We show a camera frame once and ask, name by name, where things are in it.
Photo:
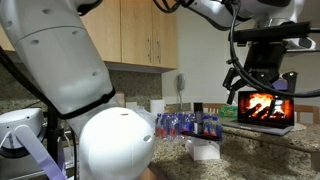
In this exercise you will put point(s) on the grey wall phone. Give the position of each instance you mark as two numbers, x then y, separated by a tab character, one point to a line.
181	81

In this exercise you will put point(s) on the wooden wall cabinet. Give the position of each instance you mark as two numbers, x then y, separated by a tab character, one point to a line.
133	30

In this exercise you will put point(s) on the open laptop showing fire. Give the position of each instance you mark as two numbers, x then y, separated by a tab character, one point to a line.
266	106

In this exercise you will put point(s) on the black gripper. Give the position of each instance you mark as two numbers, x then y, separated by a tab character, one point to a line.
263	63

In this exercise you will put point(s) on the wooden chair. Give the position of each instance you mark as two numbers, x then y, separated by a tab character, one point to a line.
308	111
213	107

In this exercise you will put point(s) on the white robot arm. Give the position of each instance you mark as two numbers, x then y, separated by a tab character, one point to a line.
60	66

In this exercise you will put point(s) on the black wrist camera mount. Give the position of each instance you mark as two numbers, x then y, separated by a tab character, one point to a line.
273	31

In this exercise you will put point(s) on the white square box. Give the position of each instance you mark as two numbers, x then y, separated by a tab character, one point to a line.
203	150

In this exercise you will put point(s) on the pack of water bottles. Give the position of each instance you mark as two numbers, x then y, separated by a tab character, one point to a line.
145	115

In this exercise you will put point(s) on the white paper towel roll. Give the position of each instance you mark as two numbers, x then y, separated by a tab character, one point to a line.
157	106

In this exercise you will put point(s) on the black stand pole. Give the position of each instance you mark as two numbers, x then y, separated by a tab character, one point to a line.
52	133

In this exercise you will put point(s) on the green tissue box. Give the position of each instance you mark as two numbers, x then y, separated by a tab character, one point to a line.
228	111

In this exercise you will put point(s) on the purple lit monitor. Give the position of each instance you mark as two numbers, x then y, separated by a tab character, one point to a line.
280	85

